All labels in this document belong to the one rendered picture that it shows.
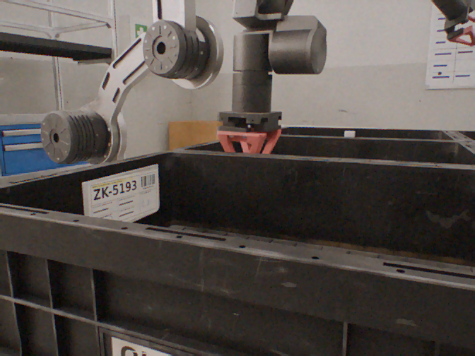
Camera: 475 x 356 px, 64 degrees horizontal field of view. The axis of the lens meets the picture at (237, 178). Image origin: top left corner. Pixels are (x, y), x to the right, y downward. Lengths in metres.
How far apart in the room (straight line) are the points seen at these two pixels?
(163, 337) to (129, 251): 0.05
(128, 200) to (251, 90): 0.22
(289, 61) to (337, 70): 3.32
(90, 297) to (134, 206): 0.22
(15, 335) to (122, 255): 0.13
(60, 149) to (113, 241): 1.18
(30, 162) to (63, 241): 2.20
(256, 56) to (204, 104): 4.02
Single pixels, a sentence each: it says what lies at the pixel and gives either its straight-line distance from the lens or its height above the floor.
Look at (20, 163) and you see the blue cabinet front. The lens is 2.41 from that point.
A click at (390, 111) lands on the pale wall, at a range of 3.69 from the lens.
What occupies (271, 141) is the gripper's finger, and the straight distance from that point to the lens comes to 0.59.
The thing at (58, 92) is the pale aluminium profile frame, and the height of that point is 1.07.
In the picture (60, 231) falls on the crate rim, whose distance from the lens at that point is 0.23.
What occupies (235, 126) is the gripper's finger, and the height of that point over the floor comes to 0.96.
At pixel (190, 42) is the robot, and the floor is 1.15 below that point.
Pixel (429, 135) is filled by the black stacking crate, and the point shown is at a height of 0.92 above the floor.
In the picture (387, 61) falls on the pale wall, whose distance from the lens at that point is 3.71.
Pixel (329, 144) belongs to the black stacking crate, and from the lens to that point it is 0.75.
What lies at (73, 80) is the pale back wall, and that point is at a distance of 3.62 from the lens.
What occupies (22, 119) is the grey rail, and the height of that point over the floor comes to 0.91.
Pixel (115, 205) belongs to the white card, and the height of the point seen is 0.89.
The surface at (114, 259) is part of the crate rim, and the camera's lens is 0.21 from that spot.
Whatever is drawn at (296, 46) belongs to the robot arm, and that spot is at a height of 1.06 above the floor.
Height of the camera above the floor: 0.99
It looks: 11 degrees down
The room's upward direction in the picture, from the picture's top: straight up
